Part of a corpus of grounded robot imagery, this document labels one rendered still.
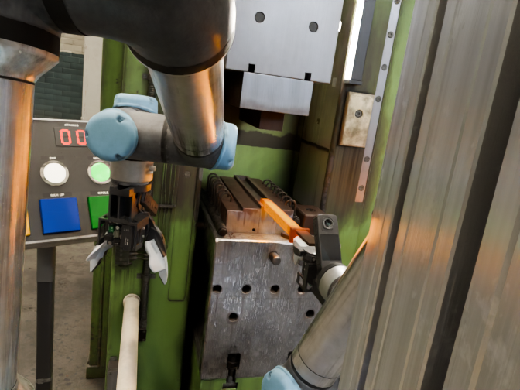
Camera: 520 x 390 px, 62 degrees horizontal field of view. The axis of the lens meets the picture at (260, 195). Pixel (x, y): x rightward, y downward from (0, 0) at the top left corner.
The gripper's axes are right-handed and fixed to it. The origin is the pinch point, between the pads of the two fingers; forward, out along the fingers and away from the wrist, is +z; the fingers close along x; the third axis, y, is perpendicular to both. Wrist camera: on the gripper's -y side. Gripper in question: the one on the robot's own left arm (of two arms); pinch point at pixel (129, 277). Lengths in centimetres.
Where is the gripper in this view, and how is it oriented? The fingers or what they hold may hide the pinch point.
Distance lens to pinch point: 91.3
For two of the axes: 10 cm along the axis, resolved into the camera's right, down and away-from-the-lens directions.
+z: -1.3, 9.6, 2.3
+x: 9.9, 1.5, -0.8
